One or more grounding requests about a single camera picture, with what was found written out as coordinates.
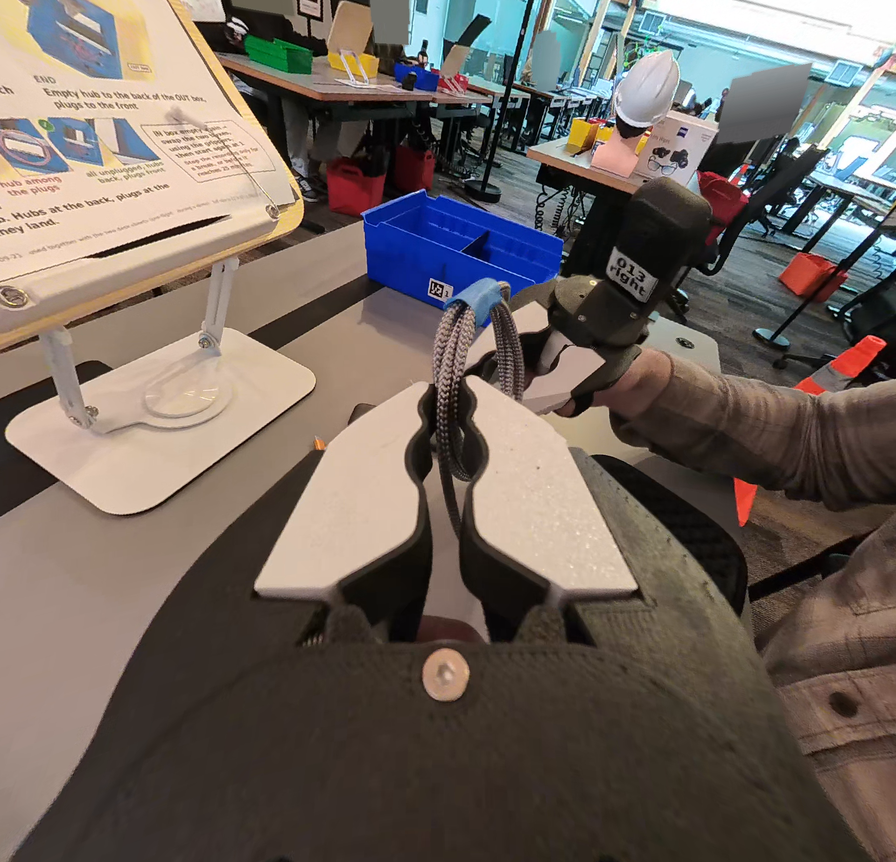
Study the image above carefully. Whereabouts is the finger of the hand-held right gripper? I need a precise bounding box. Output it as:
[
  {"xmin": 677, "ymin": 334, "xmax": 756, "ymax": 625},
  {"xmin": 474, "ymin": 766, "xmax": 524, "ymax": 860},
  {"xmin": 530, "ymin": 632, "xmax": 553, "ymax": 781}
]
[{"xmin": 467, "ymin": 300, "xmax": 558, "ymax": 387}]

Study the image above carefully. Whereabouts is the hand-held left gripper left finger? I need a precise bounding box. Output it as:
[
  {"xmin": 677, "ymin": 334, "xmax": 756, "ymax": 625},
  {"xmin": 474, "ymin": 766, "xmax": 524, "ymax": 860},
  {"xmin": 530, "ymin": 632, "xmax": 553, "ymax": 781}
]
[{"xmin": 255, "ymin": 382, "xmax": 432, "ymax": 625}]

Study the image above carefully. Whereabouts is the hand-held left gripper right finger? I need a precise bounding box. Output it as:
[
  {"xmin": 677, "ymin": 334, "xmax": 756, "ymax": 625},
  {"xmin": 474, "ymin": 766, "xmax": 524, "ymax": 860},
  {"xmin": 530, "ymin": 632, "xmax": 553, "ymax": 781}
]
[{"xmin": 460, "ymin": 380, "xmax": 639, "ymax": 628}]

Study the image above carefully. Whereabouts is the braided usb cable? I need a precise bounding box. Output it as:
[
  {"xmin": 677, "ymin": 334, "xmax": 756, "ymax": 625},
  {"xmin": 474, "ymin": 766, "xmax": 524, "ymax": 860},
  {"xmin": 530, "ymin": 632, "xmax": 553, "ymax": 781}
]
[{"xmin": 427, "ymin": 279, "xmax": 527, "ymax": 534}]

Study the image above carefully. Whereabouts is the person's right hand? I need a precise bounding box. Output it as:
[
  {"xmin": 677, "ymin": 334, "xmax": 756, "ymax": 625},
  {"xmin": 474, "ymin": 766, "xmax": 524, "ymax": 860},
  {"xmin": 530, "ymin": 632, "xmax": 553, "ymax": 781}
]
[{"xmin": 560, "ymin": 345, "xmax": 676, "ymax": 422}]

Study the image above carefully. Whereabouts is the white printed box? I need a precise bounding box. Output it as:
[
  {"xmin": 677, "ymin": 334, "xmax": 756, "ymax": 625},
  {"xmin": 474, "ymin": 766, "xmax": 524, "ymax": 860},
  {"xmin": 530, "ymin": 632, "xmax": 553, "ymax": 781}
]
[{"xmin": 637, "ymin": 111, "xmax": 718, "ymax": 184}]

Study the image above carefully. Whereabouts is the mannequin head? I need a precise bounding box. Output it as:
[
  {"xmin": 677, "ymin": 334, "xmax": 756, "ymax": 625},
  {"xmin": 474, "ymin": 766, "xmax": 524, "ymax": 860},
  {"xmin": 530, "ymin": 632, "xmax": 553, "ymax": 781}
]
[{"xmin": 588, "ymin": 124, "xmax": 645, "ymax": 180}]

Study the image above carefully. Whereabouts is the black office chair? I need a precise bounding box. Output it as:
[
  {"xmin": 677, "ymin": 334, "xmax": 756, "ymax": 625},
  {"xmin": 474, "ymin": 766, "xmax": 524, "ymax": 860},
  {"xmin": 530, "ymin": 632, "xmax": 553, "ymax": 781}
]
[{"xmin": 686, "ymin": 142, "xmax": 827, "ymax": 317}]

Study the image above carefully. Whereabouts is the wooden work desk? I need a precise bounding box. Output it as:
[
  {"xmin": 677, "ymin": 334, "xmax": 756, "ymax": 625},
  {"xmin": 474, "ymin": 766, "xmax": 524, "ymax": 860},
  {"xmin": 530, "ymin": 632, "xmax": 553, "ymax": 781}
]
[
  {"xmin": 525, "ymin": 135, "xmax": 659, "ymax": 275},
  {"xmin": 217, "ymin": 51, "xmax": 491, "ymax": 205}
]

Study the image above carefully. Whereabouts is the white hard hat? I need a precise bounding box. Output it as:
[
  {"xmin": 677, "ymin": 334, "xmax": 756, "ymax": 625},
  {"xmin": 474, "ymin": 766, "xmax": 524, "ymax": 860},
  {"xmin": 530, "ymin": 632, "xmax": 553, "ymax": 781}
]
[{"xmin": 612, "ymin": 51, "xmax": 681, "ymax": 128}]

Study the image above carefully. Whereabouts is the black foam wrist rest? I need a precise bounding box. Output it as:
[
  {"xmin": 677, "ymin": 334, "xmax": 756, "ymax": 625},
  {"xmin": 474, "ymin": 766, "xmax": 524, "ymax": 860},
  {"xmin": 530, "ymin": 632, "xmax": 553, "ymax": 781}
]
[{"xmin": 595, "ymin": 454, "xmax": 750, "ymax": 618}]

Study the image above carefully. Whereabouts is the orange plastic bin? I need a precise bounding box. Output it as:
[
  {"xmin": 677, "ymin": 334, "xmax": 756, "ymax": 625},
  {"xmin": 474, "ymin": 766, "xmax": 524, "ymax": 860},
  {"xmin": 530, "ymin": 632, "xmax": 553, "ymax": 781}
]
[{"xmin": 777, "ymin": 254, "xmax": 848, "ymax": 300}]

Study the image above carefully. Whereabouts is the white document stand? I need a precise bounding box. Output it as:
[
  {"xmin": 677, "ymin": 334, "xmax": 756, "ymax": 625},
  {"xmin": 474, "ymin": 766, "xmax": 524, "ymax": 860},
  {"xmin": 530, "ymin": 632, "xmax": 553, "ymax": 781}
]
[{"xmin": 5, "ymin": 254, "xmax": 317, "ymax": 516}]

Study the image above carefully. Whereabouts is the red plastic bin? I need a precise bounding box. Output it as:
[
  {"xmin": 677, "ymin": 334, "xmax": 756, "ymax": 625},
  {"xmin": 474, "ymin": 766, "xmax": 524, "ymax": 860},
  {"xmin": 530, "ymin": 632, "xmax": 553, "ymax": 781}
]
[
  {"xmin": 392, "ymin": 145, "xmax": 438, "ymax": 198},
  {"xmin": 325, "ymin": 160, "xmax": 387, "ymax": 216}
]

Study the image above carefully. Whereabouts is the orange traffic cone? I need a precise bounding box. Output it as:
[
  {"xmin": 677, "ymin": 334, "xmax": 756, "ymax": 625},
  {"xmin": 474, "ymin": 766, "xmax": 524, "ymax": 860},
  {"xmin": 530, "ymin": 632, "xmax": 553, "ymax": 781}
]
[{"xmin": 733, "ymin": 335, "xmax": 886, "ymax": 527}]

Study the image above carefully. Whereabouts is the instruction sheet on stand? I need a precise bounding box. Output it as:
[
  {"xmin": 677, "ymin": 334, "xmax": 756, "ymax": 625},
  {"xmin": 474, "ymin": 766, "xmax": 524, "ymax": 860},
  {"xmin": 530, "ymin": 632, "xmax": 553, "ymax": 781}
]
[{"xmin": 0, "ymin": 0, "xmax": 306, "ymax": 352}]

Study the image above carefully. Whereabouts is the small blue plastic bin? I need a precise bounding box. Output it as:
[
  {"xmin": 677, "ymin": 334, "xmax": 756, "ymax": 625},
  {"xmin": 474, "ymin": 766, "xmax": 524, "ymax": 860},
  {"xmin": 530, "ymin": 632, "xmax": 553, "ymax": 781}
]
[{"xmin": 392, "ymin": 61, "xmax": 441, "ymax": 93}]

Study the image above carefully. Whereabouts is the green plastic bin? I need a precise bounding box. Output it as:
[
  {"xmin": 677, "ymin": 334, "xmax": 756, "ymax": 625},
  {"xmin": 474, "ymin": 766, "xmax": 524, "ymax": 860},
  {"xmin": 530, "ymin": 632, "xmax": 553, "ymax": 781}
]
[{"xmin": 245, "ymin": 37, "xmax": 315, "ymax": 75}]

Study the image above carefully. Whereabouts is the printed instruction sheet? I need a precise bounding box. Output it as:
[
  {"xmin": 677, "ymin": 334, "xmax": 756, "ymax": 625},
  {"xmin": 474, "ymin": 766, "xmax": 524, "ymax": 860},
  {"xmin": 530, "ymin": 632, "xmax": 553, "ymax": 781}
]
[{"xmin": 0, "ymin": 0, "xmax": 298, "ymax": 286}]

